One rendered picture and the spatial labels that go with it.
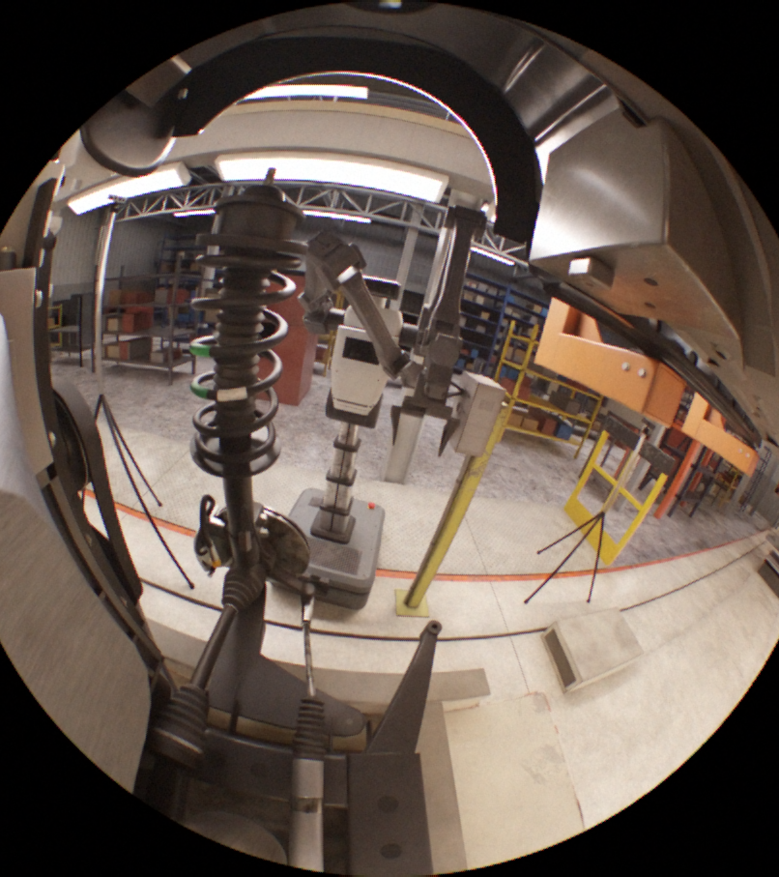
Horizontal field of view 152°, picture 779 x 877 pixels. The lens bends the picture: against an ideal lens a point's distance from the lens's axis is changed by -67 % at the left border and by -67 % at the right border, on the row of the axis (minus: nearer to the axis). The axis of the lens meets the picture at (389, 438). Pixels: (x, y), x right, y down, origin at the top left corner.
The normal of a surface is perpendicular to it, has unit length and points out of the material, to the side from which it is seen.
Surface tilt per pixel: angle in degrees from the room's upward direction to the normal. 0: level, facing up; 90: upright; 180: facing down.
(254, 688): 9
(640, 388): 90
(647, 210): 90
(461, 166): 90
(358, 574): 0
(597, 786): 0
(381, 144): 90
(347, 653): 0
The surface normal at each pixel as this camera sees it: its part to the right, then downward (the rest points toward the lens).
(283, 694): 0.21, -0.95
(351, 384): -0.09, 0.39
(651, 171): -0.97, -0.18
